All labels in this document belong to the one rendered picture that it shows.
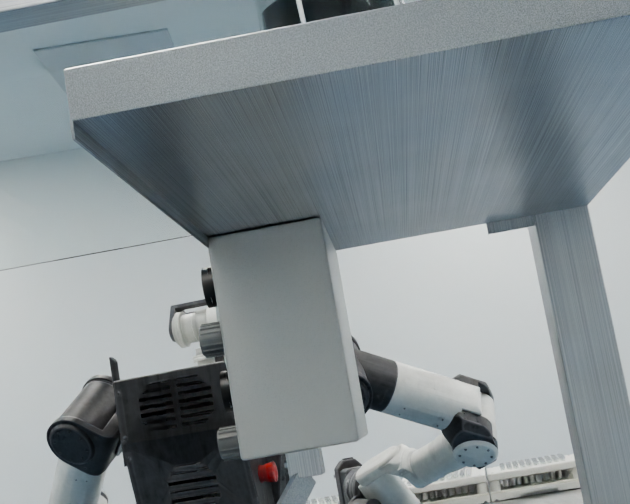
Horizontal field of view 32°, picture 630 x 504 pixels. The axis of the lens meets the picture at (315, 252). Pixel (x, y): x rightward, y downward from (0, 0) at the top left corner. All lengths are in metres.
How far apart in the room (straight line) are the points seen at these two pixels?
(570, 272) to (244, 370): 0.40
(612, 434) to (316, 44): 0.71
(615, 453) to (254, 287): 0.44
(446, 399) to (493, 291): 4.28
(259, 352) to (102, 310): 5.22
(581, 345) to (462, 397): 0.72
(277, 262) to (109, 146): 0.35
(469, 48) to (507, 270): 5.59
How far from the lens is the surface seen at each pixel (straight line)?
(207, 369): 1.72
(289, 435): 0.97
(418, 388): 1.86
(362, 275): 6.09
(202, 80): 0.60
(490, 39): 0.59
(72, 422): 1.90
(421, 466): 2.05
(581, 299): 1.20
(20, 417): 6.24
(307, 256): 0.97
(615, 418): 1.20
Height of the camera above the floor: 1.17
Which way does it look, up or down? 9 degrees up
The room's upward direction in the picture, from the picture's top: 10 degrees counter-clockwise
